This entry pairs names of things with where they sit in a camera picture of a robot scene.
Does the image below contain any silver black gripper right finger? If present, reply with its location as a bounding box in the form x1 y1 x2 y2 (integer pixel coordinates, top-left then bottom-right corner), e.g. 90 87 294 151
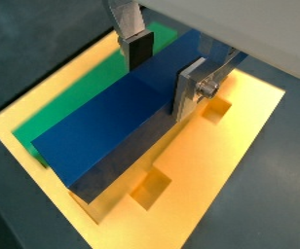
173 33 247 122

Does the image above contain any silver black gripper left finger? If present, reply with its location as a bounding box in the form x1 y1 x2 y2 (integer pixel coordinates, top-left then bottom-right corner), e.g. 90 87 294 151
102 0 154 70

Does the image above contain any long blue block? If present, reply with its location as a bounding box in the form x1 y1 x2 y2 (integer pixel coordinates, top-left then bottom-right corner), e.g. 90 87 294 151
30 28 234 205

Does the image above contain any yellow slotted board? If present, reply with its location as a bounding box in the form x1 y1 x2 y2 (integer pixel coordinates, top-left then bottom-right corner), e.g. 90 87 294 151
0 32 284 249

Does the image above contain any long green block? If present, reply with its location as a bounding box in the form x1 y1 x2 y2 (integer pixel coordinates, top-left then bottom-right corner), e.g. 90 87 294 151
11 21 178 169

